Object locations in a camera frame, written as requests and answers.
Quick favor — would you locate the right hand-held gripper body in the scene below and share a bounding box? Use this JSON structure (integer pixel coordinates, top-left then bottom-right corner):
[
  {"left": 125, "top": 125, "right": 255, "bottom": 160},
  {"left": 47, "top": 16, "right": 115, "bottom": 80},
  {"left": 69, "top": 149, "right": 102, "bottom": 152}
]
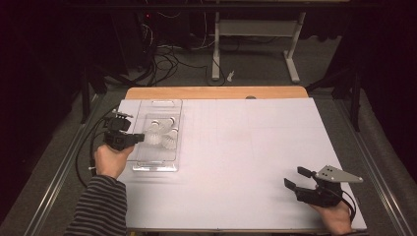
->
[{"left": 294, "top": 164, "right": 364, "bottom": 207}]

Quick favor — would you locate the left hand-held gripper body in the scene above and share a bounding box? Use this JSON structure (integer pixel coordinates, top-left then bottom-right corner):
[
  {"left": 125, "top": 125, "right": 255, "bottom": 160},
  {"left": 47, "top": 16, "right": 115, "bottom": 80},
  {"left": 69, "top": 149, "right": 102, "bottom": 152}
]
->
[{"left": 102, "top": 109, "right": 136, "bottom": 151}]

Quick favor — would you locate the clear plastic bin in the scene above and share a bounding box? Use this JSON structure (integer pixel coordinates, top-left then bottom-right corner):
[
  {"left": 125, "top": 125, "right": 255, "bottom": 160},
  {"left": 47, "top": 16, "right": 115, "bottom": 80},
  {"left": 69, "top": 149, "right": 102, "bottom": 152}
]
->
[{"left": 132, "top": 98, "right": 184, "bottom": 173}]

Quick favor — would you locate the person's left hand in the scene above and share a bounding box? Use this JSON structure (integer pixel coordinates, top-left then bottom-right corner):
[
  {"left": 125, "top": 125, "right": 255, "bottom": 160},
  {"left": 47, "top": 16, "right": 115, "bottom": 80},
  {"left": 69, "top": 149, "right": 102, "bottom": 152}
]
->
[{"left": 93, "top": 143, "right": 136, "bottom": 180}]

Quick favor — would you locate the person's right hand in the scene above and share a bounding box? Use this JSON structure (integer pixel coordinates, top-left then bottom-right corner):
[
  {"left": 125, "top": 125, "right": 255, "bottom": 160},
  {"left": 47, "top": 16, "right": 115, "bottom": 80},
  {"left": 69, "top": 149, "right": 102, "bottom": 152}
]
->
[{"left": 309, "top": 200, "right": 352, "bottom": 235}]

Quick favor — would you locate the white table cover sheet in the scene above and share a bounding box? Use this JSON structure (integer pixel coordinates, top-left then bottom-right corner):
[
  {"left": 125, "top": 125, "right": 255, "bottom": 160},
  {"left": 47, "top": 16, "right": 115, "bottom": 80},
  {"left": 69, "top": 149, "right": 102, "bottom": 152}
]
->
[{"left": 75, "top": 97, "right": 368, "bottom": 230}]

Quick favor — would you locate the black metal stand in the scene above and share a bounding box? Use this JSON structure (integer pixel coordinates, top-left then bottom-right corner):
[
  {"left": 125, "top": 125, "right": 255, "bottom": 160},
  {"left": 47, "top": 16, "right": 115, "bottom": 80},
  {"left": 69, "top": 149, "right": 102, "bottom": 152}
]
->
[
  {"left": 306, "top": 65, "right": 363, "bottom": 132},
  {"left": 78, "top": 63, "right": 109, "bottom": 125}
]

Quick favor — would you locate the left hand-held gripper black cable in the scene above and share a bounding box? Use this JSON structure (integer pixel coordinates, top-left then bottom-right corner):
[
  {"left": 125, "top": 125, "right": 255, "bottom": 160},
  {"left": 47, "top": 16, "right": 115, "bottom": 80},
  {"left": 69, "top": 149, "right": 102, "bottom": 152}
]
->
[{"left": 88, "top": 107, "right": 119, "bottom": 176}]

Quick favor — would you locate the hand-held gripper black cable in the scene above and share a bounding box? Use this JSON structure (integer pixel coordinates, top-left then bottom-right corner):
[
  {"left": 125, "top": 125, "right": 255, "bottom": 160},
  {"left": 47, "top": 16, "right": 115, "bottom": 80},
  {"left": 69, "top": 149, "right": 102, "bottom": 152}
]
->
[
  {"left": 338, "top": 188, "right": 357, "bottom": 224},
  {"left": 88, "top": 107, "right": 119, "bottom": 176}
]

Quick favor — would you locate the right hand-held gripper black cable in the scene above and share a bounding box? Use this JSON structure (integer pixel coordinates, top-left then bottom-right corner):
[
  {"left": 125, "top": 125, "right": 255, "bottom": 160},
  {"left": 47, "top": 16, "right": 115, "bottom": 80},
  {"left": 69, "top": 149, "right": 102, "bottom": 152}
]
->
[{"left": 338, "top": 188, "right": 357, "bottom": 224}]

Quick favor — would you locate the black floor cable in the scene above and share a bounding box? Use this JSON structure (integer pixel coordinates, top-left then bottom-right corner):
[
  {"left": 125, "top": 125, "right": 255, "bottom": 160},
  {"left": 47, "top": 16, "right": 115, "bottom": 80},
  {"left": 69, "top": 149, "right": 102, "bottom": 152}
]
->
[{"left": 75, "top": 103, "right": 121, "bottom": 190}]

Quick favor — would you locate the metal floor rail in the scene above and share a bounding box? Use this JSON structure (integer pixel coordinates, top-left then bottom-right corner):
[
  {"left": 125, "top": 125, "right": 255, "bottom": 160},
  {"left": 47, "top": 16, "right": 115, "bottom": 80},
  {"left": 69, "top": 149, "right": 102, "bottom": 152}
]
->
[
  {"left": 333, "top": 97, "right": 411, "bottom": 236},
  {"left": 21, "top": 92, "right": 106, "bottom": 236}
]

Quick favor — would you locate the tangle of floor cables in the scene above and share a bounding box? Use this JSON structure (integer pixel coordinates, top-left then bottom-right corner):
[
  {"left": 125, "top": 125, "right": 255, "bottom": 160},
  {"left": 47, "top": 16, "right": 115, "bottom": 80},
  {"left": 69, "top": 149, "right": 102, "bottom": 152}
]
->
[{"left": 141, "top": 9, "right": 227, "bottom": 87}]

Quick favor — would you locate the white metal table frame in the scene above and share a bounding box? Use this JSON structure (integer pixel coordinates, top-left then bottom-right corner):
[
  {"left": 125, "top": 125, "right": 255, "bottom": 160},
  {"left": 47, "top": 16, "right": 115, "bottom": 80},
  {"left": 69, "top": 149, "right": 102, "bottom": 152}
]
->
[{"left": 210, "top": 11, "right": 308, "bottom": 84}]

